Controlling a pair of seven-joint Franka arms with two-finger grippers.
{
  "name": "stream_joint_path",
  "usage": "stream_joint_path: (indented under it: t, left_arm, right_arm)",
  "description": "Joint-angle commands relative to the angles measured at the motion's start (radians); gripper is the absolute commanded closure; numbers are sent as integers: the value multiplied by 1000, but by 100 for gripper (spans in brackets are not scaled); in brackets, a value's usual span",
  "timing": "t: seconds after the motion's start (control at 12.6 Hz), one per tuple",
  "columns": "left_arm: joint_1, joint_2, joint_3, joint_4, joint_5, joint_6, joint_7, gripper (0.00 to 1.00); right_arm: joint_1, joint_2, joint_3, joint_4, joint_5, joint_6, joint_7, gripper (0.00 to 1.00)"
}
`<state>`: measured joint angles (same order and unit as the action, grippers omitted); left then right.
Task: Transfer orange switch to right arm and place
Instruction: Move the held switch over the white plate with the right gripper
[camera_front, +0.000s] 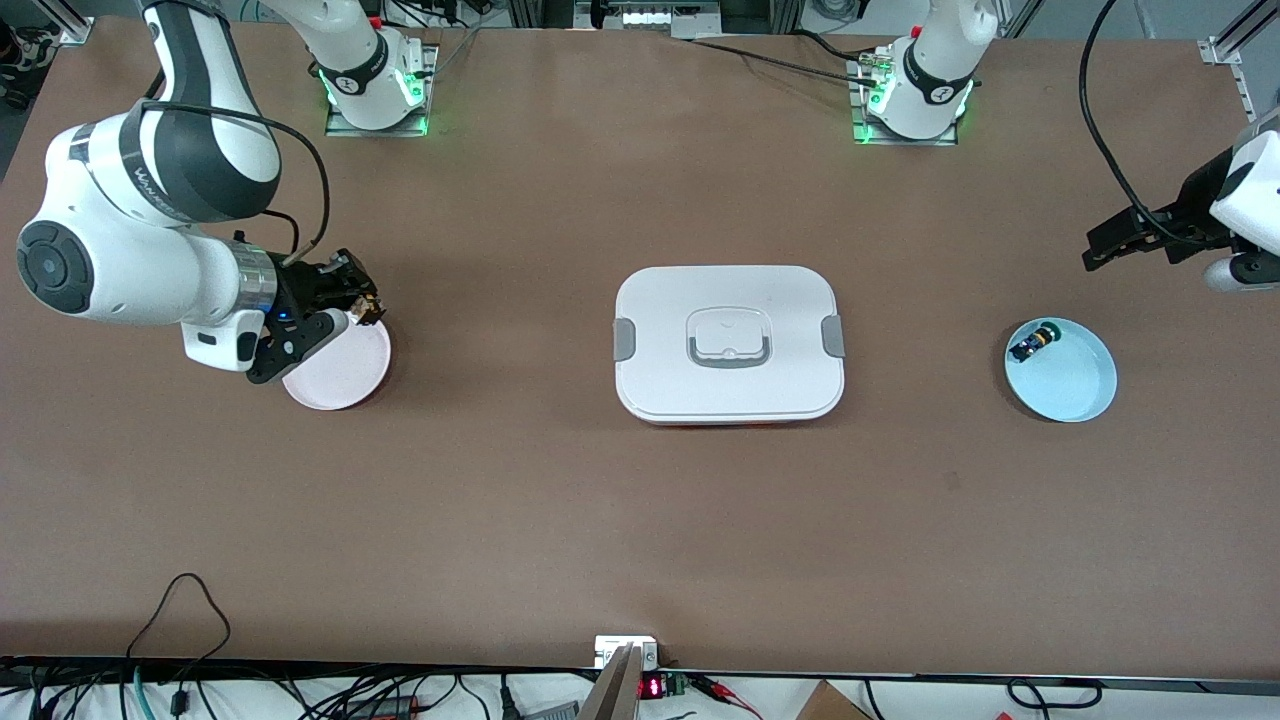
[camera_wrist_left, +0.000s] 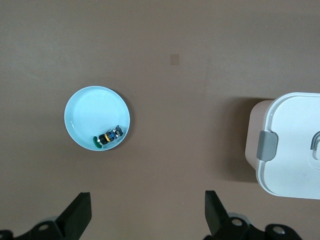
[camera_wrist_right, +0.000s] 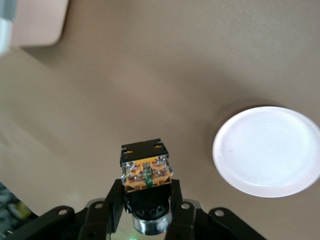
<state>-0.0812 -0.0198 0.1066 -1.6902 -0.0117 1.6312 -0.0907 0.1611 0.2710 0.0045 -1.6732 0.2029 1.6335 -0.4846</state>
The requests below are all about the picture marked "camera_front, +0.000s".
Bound pink round plate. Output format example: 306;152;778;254
280;318;393;412

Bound light blue round plate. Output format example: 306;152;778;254
1004;317;1118;424

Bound white lunch box grey clips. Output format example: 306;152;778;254
613;265;846;429

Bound silver lit device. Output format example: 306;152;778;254
574;0;723;39

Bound small white box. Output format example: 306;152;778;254
594;635;662;672

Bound red and black clip leads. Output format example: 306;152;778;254
690;674;763;720

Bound brown cardboard piece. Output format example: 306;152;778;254
794;680;873;720

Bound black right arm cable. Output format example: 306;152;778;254
145;70;332;267

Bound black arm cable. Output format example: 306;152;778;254
1077;0;1217;247
145;70;332;267

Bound blue and green switch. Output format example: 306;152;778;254
1008;321;1064;364

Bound aluminium frame rail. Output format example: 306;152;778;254
1198;0;1280;131

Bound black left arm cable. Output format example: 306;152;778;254
1077;0;1217;247

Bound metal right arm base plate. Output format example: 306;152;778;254
323;44;440;139

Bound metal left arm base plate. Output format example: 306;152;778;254
848;55;960;148

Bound black looped cable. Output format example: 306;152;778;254
124;572;234;693

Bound black cable on table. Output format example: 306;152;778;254
688;30;893;81

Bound black coiled cable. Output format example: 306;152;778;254
1004;677;1105;712

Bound grey camera mount bar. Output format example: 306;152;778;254
577;643;647;720

